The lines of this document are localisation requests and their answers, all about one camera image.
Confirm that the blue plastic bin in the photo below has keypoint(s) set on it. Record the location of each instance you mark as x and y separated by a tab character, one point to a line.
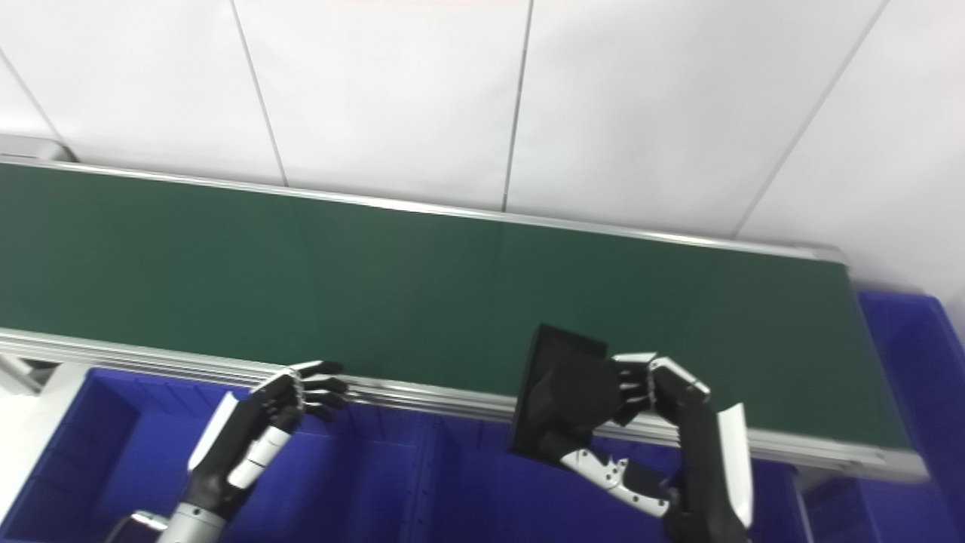
113	452
482	498
920	362

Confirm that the aluminium conveyor support leg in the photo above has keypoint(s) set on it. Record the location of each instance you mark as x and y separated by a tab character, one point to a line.
19	373

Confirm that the silver conveyor end housing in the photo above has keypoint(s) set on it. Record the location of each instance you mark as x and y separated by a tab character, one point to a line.
34	149

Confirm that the left black silver robot arm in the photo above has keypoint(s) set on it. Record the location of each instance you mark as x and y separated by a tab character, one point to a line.
192	526

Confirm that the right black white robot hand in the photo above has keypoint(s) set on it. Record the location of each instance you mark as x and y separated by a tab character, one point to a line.
701	467

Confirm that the black cylinder-on-block part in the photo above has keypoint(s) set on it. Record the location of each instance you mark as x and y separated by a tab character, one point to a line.
565	385

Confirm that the green conveyor belt aluminium frame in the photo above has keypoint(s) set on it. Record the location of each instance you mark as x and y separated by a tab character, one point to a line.
377	294

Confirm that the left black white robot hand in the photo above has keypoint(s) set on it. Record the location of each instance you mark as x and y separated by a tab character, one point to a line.
241	437

